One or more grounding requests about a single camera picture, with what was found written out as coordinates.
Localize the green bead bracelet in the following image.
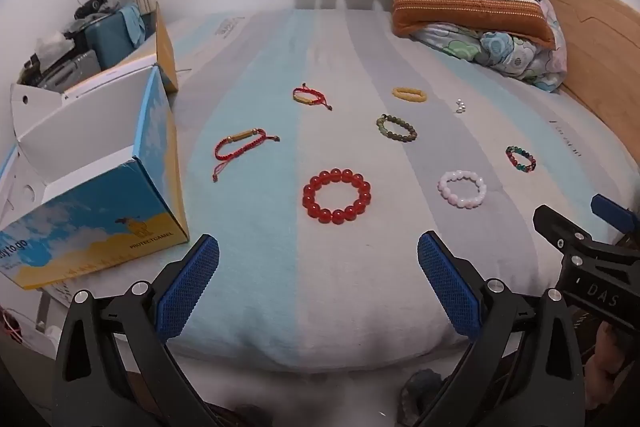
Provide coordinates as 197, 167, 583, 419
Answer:
376, 113, 418, 144

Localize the red wire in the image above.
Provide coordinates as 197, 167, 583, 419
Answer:
0, 307, 26, 343

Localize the red bead bracelet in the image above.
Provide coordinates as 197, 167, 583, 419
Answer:
302, 168, 372, 224

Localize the yellow bead bracelet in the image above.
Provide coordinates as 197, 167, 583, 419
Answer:
392, 87, 428, 103

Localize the teal cloth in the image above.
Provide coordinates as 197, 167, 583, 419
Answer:
120, 4, 147, 45

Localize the multicoloured bead bracelet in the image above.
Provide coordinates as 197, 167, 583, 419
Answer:
505, 145, 538, 174

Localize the striped pillow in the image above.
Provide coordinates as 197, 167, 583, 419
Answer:
391, 0, 557, 50

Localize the pink bead bracelet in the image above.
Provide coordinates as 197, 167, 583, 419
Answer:
437, 170, 488, 208

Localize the grey slipper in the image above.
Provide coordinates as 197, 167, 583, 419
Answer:
400, 369, 446, 423

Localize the white plastic bag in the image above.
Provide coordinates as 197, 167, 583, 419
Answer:
37, 32, 76, 55

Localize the wooden headboard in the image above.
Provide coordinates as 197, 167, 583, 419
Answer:
542, 0, 640, 152

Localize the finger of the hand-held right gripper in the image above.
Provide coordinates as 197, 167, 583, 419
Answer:
591, 193, 640, 233
532, 204, 596, 258

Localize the blue suitcase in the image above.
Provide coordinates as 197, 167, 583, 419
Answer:
82, 4, 151, 70

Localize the blue and yellow cardboard box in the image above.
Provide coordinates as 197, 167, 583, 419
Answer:
0, 2, 191, 308

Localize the floral quilt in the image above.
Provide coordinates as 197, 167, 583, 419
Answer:
410, 0, 568, 94

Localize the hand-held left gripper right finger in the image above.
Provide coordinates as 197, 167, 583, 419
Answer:
417, 231, 586, 427

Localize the person's right hand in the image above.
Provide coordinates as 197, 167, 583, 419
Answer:
582, 322, 640, 413

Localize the grey suitcase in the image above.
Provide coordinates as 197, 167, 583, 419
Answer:
20, 49, 103, 92

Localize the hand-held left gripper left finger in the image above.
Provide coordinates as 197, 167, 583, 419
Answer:
52, 234, 221, 427

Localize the red cord bracelet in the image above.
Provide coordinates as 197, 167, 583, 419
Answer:
211, 128, 281, 182
292, 83, 333, 112

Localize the pile of dark clothes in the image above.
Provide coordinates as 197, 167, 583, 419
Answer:
75, 0, 121, 20

